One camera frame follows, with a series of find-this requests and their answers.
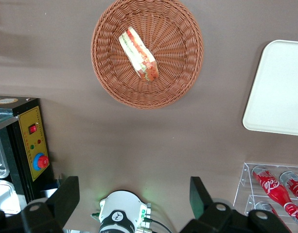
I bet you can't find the cream plastic tray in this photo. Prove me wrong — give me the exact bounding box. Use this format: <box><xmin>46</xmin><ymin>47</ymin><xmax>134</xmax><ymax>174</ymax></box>
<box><xmin>242</xmin><ymin>39</ymin><xmax>298</xmax><ymax>137</ymax></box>

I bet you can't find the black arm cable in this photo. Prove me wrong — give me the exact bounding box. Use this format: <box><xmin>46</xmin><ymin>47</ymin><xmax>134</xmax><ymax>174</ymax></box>
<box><xmin>143</xmin><ymin>217</ymin><xmax>174</xmax><ymax>233</ymax></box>

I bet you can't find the clear acrylic bottle rack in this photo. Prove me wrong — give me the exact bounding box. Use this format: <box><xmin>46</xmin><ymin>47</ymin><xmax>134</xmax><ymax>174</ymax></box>
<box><xmin>233</xmin><ymin>162</ymin><xmax>298</xmax><ymax>233</ymax></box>

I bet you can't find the triangular sandwich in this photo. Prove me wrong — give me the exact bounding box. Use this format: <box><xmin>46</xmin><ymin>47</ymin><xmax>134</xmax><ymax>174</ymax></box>
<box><xmin>118</xmin><ymin>26</ymin><xmax>160</xmax><ymax>83</ymax></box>

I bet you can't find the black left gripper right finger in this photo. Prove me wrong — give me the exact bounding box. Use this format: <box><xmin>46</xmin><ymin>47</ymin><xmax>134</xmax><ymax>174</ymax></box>
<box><xmin>179</xmin><ymin>176</ymin><xmax>293</xmax><ymax>233</ymax></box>

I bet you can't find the red cola bottle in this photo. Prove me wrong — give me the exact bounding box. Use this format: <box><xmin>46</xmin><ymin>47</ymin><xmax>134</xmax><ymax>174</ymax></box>
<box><xmin>279</xmin><ymin>171</ymin><xmax>298</xmax><ymax>204</ymax></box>
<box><xmin>251</xmin><ymin>165</ymin><xmax>298</xmax><ymax>218</ymax></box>
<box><xmin>254</xmin><ymin>201</ymin><xmax>293</xmax><ymax>233</ymax></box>

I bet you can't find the black food warmer yellow panel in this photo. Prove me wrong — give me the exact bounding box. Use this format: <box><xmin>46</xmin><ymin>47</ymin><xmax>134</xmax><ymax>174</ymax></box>
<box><xmin>0</xmin><ymin>95</ymin><xmax>55</xmax><ymax>214</ymax></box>

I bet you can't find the round brown wicker basket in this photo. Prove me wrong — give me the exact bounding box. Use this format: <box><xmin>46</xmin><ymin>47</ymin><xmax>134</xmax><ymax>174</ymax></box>
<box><xmin>90</xmin><ymin>0</ymin><xmax>204</xmax><ymax>110</ymax></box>

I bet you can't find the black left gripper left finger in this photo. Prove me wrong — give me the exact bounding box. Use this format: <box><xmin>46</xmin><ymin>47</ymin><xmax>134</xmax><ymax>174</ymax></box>
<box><xmin>0</xmin><ymin>176</ymin><xmax>80</xmax><ymax>233</ymax></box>

